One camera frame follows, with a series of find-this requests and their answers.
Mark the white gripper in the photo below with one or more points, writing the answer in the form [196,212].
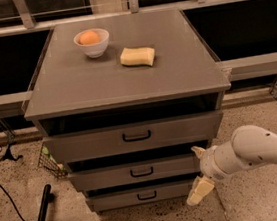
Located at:
[208,164]

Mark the grey drawer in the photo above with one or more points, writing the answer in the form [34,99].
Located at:
[129,138]
[139,196]
[131,173]

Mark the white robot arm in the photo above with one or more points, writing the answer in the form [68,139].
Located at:
[249,147]

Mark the grey drawer cabinet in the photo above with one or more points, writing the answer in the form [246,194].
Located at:
[76,93]

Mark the yellow sponge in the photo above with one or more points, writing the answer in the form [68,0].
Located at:
[138,56]

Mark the white ceramic bowl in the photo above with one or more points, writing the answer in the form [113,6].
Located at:
[95,50]

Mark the orange fruit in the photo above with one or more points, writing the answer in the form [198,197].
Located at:
[89,38]

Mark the black tripod stand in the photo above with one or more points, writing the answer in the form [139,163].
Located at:
[5,150]

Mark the grey window rail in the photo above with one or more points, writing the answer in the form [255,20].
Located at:
[245,68]

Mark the wire basket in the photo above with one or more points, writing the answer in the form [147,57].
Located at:
[47,162]

